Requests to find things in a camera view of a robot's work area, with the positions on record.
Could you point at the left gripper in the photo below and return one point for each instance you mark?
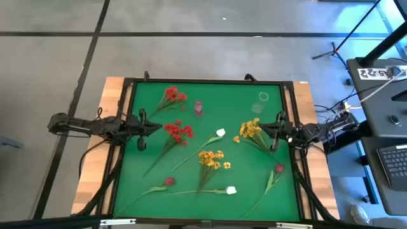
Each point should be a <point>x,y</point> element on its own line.
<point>136,127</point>

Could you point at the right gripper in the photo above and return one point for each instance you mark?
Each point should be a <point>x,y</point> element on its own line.
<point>286,132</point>

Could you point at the yellow artificial flower bunch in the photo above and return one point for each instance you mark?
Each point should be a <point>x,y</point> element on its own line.
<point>208,157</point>
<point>249,128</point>

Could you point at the clear glass vase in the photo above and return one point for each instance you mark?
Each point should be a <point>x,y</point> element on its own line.
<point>257,108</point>

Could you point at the red artificial flower bunch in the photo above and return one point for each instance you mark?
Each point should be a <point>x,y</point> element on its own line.
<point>178,130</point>
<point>171,93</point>

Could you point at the dark red artificial tulip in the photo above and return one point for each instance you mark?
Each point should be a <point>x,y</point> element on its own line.
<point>169,181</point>
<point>279,168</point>

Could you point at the pink glass vase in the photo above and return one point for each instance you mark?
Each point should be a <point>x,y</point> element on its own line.
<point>198,108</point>

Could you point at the white artificial tulip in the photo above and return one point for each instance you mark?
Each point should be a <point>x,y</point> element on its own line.
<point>231,190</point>
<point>220,132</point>

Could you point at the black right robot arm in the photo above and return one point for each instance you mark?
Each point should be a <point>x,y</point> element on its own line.
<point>334,125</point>

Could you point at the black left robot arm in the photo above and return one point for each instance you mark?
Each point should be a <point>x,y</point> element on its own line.
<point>95,127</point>

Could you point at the green table mat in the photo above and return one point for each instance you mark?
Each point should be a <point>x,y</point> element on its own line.
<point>222,203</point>

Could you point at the black tripod light stand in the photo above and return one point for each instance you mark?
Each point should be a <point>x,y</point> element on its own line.
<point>334,51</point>

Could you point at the black desk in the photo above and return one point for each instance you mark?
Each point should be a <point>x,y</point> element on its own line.
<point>375,105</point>
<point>391,203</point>

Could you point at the white label sheet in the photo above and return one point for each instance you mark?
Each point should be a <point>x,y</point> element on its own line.
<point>372,73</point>

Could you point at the person's white shoe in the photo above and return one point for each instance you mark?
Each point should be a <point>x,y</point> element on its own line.
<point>360,214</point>

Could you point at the black computer mouse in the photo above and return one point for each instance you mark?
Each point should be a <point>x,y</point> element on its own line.
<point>395,120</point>

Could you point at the black keyboard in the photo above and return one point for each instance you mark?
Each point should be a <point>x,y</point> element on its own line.
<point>394,165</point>

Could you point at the black monitor pole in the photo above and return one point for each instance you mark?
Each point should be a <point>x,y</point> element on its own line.
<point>381,47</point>

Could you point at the grey flat floor object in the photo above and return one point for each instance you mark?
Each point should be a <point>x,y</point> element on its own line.
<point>9,142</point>

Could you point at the silver frame bracket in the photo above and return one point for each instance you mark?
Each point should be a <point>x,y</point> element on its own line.
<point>117,222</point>
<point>294,225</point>

